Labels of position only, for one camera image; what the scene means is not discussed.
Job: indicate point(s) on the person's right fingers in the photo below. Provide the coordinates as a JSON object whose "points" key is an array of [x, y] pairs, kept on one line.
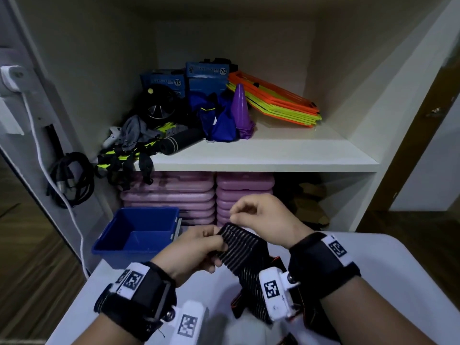
{"points": [[242, 210]]}

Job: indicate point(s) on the person's left forearm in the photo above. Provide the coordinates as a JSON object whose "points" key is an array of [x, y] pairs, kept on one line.
{"points": [[107, 330]]}

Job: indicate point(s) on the black striped elastic sleeve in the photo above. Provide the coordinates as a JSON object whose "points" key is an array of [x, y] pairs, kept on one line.
{"points": [[244, 255]]}

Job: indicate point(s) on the white small device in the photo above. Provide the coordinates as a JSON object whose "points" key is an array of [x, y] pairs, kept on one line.
{"points": [[111, 136]]}

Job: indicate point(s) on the black flat item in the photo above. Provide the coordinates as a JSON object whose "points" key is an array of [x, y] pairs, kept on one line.
{"points": [[219, 61]]}

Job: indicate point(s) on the person's right forearm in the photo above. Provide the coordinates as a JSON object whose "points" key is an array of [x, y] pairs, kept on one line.
{"points": [[377, 316]]}

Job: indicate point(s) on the person's left thumb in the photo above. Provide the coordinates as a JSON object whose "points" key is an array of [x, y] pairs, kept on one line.
{"points": [[212, 242]]}

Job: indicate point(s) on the black foam roll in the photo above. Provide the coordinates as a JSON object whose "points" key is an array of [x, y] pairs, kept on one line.
{"points": [[179, 140]]}

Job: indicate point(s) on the blue cardboard box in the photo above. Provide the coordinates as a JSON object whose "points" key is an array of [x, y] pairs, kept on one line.
{"points": [[163, 80], [206, 77]]}

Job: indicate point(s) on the stack of purple cones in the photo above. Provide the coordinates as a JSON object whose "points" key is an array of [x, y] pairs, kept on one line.
{"points": [[241, 111]]}

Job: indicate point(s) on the blue fabric bag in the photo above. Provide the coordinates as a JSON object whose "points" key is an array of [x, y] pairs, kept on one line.
{"points": [[219, 120]]}

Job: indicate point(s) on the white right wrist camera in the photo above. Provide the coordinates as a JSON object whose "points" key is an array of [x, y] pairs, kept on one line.
{"points": [[275, 294]]}

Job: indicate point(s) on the person's right hand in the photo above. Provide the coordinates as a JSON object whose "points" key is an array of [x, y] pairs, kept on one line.
{"points": [[273, 219]]}

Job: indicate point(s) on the stack of orange yellow hurdles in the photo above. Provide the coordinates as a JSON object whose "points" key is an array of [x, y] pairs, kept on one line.
{"points": [[284, 100]]}

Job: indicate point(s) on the black round ball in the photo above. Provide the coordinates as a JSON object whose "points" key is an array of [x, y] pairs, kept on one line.
{"points": [[158, 104]]}

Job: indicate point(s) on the white wall plug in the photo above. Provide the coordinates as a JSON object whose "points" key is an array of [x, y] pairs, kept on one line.
{"points": [[12, 77]]}

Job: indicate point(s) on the brown wooden door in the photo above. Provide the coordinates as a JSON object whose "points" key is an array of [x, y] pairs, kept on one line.
{"points": [[413, 140]]}

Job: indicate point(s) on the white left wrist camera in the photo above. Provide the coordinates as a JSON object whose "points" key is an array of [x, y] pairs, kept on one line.
{"points": [[188, 321]]}

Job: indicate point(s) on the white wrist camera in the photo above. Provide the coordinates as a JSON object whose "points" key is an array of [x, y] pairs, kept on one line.
{"points": [[275, 294], [188, 321]]}

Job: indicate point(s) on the white shelf cabinet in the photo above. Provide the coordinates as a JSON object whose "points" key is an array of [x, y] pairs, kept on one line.
{"points": [[287, 154]]}

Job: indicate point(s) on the person's left hand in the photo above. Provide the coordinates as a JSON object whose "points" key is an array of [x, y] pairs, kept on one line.
{"points": [[183, 253]]}

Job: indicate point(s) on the white wall plate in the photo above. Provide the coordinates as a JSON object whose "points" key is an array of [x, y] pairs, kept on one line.
{"points": [[9, 116]]}

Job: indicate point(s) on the stack of pink plastic cases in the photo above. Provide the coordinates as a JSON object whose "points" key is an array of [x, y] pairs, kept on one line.
{"points": [[201, 197]]}

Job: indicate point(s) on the grey cloth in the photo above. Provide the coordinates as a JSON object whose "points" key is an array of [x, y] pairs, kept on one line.
{"points": [[134, 131]]}

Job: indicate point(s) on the brown cardboard pieces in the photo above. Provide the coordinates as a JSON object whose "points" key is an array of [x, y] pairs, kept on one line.
{"points": [[312, 208]]}

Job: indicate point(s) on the blue plastic bin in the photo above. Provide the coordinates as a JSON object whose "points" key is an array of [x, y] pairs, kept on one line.
{"points": [[140, 237]]}

